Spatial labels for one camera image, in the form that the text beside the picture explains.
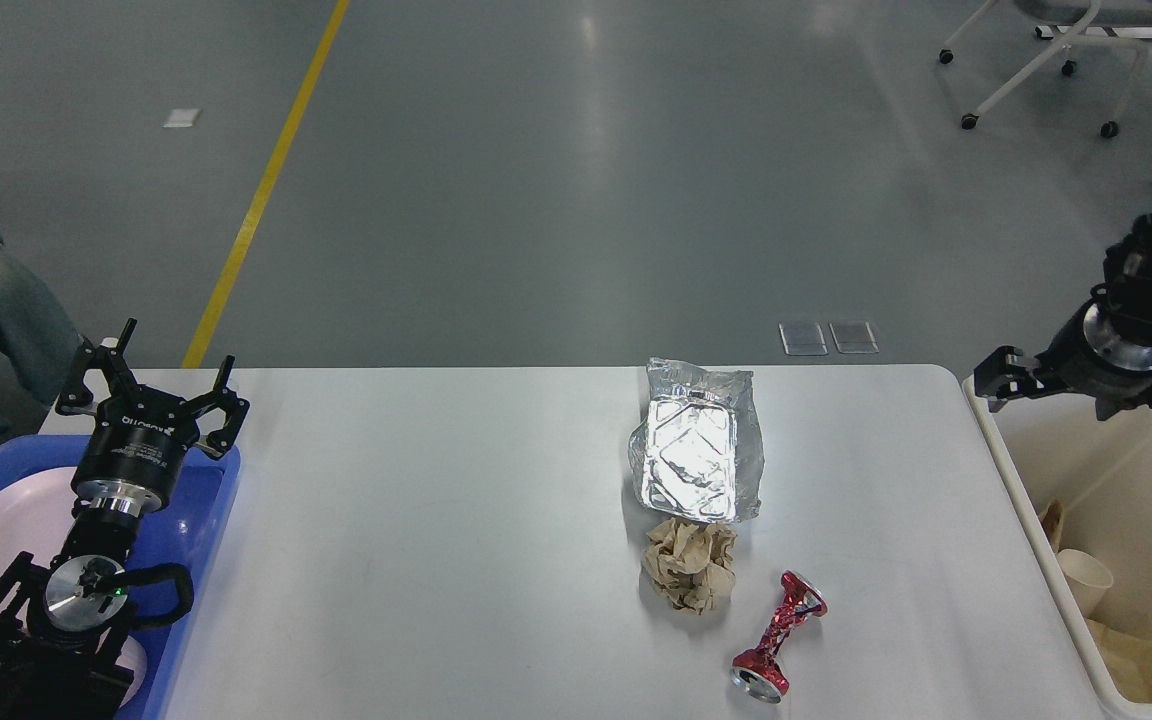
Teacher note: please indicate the pink plate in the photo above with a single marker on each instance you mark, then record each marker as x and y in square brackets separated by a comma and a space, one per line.
[65, 595]

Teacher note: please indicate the crushed red can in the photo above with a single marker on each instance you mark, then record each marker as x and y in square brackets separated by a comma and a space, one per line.
[756, 671]

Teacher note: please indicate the white floor marker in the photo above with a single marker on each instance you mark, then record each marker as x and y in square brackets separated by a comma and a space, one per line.
[182, 118]

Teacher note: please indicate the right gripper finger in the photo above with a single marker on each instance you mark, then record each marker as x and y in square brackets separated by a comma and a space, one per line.
[1008, 374]
[1105, 408]

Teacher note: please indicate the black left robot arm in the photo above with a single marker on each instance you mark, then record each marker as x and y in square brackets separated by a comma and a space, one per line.
[100, 383]

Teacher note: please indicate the left floor socket plate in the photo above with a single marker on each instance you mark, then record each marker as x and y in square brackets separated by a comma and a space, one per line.
[803, 339]

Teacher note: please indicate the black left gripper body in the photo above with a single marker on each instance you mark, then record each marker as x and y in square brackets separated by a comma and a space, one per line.
[136, 459]

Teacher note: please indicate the floor socket plate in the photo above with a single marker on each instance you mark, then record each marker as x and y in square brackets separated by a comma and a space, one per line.
[854, 337]
[803, 339]

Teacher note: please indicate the right floor socket plate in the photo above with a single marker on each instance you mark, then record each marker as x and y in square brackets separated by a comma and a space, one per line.
[854, 337]

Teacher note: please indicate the aluminium foil container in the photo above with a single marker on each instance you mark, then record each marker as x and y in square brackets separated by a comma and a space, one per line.
[698, 454]

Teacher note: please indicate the white chair base bar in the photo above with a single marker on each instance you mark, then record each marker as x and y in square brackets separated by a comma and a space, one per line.
[1134, 33]

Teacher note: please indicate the white paper cup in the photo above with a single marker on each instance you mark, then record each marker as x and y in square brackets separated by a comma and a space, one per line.
[1089, 580]

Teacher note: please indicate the brown paper ball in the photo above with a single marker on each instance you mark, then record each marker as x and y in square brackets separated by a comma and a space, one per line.
[691, 564]

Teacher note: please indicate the blue plastic tray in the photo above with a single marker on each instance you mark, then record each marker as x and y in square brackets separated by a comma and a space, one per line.
[201, 520]

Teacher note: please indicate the beige plastic bin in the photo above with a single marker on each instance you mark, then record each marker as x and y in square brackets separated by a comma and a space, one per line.
[1101, 471]

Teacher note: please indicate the white office chair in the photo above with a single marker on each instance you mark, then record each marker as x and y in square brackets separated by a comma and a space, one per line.
[1078, 15]

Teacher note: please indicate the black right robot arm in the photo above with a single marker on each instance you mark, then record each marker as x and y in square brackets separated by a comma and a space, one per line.
[1126, 287]

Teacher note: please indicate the brown paper bag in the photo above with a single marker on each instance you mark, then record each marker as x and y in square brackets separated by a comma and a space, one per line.
[1127, 658]

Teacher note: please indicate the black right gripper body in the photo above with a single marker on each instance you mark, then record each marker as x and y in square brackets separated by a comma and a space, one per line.
[1102, 356]

